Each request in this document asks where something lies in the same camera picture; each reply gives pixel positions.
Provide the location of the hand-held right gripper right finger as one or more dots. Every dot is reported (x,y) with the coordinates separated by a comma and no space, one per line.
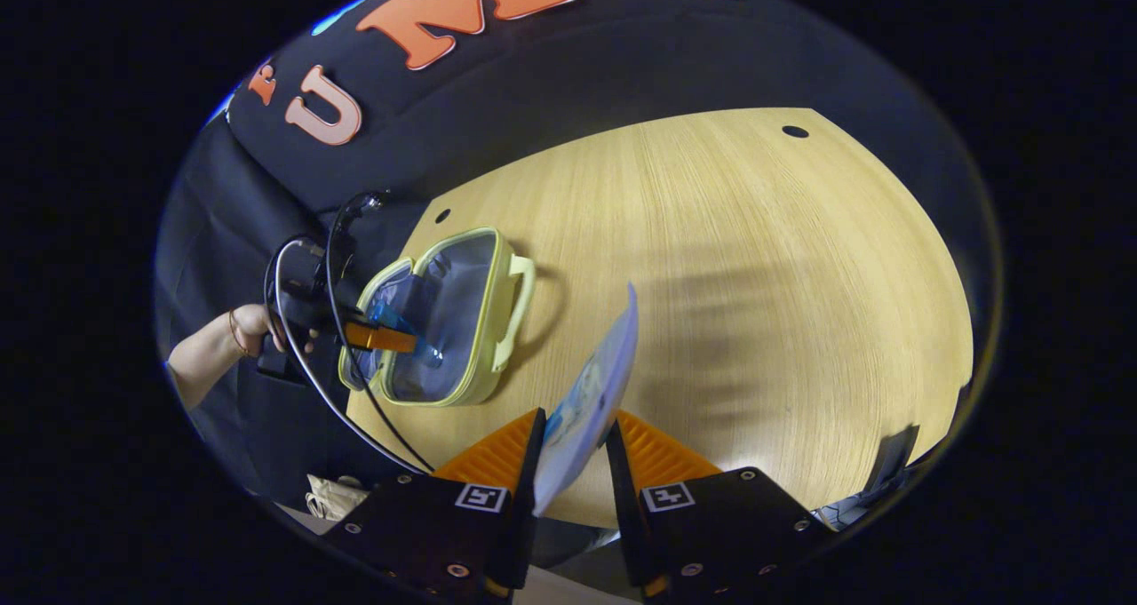
(711,534)

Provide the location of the light blue face mask sachet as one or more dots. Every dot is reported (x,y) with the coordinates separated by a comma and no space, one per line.
(591,401)

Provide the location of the pale yellow small suitcase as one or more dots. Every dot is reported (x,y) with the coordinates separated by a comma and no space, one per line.
(462,303)

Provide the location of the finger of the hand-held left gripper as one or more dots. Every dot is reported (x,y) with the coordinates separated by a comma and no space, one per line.
(382,337)

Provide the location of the dark furniture piece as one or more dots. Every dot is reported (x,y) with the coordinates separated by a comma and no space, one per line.
(893,458)

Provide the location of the beige bag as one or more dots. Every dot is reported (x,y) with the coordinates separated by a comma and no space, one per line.
(336,497)

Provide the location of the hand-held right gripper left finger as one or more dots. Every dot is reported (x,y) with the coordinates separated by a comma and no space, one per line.
(444,534)

